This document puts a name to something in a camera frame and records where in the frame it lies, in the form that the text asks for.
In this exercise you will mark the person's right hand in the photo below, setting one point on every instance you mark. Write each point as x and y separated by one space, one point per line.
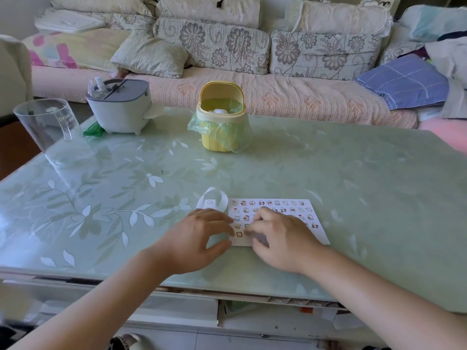
288 244

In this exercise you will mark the person's left hand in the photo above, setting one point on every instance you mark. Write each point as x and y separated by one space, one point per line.
189 244

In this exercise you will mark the person's left thumb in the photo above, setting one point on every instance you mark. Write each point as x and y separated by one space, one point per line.
220 248

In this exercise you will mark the person's right thumb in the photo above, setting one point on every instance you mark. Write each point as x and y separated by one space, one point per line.
255 239

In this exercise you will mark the white cartoon sticker sheet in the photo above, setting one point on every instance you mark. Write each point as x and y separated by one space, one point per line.
302 215

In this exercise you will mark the person's left forearm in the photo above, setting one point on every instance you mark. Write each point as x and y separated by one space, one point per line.
91 306

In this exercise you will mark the person's right forearm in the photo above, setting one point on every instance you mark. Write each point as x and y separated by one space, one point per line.
379 306

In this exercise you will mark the curled white paper strip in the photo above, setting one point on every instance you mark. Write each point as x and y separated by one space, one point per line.
216 196

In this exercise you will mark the white coffee table base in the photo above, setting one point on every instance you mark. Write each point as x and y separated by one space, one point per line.
189 309

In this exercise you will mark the green plastic bin liner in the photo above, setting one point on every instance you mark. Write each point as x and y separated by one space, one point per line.
233 133

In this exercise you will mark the patterned slipper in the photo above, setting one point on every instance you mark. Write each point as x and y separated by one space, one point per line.
126 341

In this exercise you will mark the white crumpled tissue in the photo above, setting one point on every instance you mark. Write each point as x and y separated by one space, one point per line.
220 111

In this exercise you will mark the pink covered sofa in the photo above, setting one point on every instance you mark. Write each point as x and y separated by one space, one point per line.
292 96

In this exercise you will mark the small yellow trash bin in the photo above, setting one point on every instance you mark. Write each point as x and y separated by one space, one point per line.
220 91

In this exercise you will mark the green plastic bag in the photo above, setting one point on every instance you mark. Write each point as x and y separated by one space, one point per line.
93 130

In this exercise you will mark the wide floral back cushion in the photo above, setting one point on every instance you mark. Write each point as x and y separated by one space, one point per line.
215 45

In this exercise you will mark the clear plastic cup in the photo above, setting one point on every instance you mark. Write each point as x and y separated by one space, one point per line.
54 131

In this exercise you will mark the small cream throw pillow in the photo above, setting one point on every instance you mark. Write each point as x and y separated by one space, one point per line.
149 54

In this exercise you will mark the blue checked cloth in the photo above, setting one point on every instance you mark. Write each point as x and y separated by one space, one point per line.
405 81

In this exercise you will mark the cream quilted pillow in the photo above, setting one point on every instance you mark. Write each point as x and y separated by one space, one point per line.
208 10

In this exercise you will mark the cream ruffled pillow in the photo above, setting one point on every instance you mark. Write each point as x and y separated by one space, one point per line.
343 18

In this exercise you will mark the pink floral blanket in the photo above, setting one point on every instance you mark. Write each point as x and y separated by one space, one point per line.
73 49

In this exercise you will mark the beige armchair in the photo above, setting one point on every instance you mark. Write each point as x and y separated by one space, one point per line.
14 72

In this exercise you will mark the pile of clothes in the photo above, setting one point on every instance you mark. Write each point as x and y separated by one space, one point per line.
434 36

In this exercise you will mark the white flat pad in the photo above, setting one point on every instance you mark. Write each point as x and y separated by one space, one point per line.
69 21

